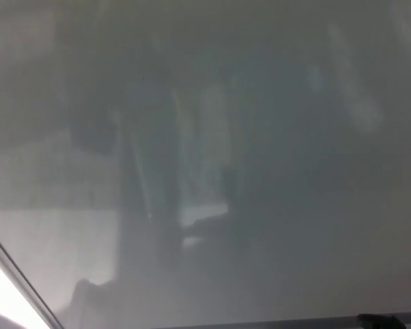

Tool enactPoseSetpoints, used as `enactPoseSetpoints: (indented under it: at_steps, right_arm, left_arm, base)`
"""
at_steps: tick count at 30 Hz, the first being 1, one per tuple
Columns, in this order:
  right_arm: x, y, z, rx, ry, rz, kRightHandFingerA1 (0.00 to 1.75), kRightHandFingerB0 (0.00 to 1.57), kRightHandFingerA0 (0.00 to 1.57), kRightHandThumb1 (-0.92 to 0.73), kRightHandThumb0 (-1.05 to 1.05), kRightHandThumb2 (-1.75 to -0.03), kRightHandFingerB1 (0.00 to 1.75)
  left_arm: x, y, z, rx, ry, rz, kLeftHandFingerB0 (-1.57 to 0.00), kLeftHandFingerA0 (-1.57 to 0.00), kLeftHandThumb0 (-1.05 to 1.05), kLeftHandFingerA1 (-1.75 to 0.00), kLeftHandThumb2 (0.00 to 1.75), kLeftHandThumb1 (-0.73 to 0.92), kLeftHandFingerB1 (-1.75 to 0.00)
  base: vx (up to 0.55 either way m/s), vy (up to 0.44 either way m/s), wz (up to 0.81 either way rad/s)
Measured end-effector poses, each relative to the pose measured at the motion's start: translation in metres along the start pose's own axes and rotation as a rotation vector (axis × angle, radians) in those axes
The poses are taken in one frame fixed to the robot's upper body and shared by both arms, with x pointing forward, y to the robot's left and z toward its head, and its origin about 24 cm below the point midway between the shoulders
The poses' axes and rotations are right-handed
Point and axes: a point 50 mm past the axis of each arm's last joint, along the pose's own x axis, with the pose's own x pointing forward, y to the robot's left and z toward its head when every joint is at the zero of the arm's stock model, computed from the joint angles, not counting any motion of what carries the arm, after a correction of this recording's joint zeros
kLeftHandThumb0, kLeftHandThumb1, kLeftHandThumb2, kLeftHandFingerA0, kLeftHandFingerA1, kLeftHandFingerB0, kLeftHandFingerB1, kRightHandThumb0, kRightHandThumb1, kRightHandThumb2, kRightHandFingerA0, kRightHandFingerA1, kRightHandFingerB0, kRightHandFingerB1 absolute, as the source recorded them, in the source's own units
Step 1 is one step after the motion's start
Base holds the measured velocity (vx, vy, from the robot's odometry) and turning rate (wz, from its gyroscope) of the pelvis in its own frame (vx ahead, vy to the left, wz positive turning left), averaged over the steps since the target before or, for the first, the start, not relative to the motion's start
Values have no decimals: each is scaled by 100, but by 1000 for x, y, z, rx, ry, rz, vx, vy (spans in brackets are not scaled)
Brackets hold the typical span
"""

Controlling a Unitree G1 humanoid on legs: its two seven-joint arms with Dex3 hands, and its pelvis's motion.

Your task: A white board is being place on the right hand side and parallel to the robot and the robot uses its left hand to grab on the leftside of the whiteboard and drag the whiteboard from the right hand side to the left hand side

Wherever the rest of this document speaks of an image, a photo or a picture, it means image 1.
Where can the small black plastic bracket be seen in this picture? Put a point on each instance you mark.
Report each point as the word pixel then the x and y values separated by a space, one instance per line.
pixel 380 321

